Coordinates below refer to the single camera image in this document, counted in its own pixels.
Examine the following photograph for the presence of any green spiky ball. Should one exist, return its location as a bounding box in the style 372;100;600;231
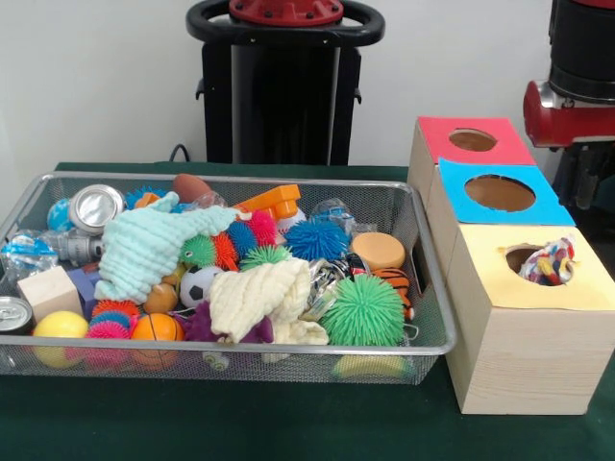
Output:
322;275;407;349

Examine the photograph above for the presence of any black upright panel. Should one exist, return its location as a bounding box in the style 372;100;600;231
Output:
553;144;615;207

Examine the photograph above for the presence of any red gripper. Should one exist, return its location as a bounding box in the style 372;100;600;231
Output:
523;81;615;212

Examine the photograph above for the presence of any cream yellow cloth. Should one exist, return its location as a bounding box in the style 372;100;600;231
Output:
209;257;329;347

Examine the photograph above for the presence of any small orange basketball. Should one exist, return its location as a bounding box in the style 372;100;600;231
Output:
131;313;185;368

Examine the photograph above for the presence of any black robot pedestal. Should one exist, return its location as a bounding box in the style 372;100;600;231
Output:
186;0;386;164

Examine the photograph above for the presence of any clear mesh bin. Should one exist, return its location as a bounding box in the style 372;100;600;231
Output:
0;171;457;387

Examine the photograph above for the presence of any orange plastic toy brick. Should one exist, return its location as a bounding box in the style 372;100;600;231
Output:
235;183;303;224

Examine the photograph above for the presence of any small soccer ball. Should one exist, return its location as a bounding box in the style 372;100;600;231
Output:
179;266;224;310

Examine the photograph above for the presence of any pink spiky ball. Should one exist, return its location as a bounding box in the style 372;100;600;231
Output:
86;309;134;341

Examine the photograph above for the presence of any blue spiky ball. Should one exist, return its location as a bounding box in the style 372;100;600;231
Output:
284;219;352;263

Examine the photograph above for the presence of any mint green cloth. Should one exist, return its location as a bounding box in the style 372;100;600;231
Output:
94;192;241;304

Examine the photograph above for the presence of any polka-dot cloth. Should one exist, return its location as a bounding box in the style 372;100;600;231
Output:
519;235;578;287

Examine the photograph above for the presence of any wooden box with three holes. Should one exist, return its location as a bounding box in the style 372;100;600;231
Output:
406;116;615;416

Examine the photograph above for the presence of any tan round wooden block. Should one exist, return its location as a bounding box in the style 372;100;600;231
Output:
351;232;406;273

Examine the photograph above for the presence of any dark green tablecloth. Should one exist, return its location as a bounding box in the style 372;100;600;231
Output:
0;161;615;461

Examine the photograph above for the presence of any silver drink can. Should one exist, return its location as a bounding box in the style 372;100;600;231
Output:
69;184;126;235

